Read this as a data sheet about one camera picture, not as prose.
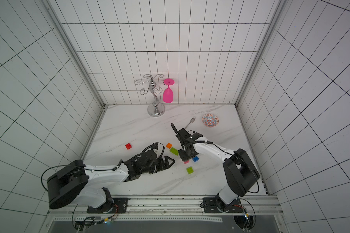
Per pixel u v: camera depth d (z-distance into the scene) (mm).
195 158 862
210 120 1076
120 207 726
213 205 723
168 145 949
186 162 873
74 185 418
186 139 636
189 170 838
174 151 921
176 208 727
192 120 1099
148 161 642
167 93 1016
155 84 955
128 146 957
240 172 439
